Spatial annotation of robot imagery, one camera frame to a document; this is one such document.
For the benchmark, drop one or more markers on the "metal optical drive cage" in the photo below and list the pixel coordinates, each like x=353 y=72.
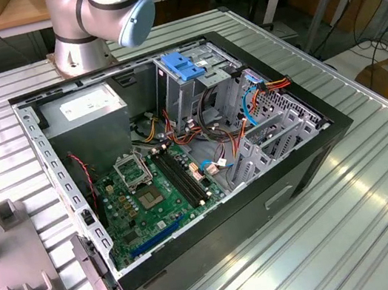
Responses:
x=177 y=95

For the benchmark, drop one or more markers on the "black case fan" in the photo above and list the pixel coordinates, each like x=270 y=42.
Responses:
x=83 y=187

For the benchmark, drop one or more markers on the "black open PC case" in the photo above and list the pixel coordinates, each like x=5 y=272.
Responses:
x=231 y=228

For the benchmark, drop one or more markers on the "metal disk bay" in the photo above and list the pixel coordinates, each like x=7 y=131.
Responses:
x=277 y=126

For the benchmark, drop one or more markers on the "blue expansion slot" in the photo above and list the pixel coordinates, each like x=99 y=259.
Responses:
x=158 y=239

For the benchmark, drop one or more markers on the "grey card retainer flap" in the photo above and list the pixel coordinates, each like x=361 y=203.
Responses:
x=94 y=271

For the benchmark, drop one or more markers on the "small brown cardboard box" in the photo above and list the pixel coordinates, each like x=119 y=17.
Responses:
x=15 y=3

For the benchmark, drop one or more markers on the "metal locking lever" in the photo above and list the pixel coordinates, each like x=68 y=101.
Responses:
x=143 y=163

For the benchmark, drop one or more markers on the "grey power supply unit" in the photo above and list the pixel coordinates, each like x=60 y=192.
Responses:
x=88 y=141

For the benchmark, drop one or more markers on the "blue plastic drive latch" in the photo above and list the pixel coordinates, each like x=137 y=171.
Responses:
x=180 y=65

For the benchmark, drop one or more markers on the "green motherboard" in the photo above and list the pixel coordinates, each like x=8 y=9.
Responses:
x=115 y=211

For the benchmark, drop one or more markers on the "black RAM slot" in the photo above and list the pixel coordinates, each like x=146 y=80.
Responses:
x=189 y=172
x=180 y=178
x=184 y=175
x=175 y=181

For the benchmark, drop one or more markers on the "CPU socket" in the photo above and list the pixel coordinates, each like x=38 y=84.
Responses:
x=150 y=197

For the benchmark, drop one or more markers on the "black square chipset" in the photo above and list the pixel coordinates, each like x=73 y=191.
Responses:
x=131 y=236

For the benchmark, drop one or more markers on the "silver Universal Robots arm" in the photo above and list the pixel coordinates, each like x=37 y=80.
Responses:
x=68 y=28

